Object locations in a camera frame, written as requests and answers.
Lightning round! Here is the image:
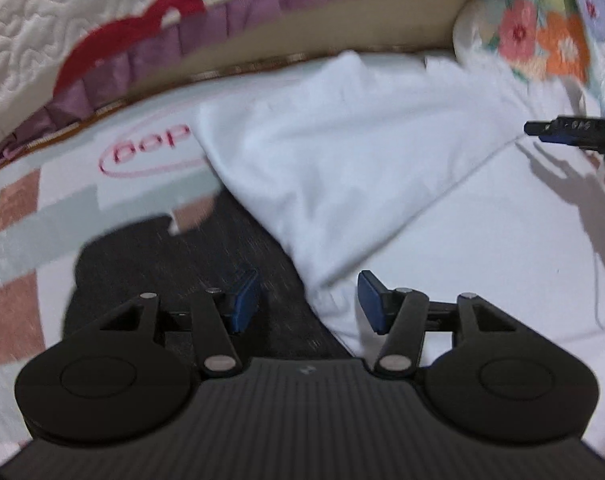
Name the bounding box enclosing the floral patterned quilt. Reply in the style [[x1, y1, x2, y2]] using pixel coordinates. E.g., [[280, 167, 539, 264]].
[[453, 0, 605, 117]]

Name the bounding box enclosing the patterned play mat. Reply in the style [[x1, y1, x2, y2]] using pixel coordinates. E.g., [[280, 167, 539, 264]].
[[0, 54, 434, 466]]

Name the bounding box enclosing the white hoodie sweatshirt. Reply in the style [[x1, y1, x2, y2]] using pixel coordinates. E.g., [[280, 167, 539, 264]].
[[188, 53, 605, 456]]

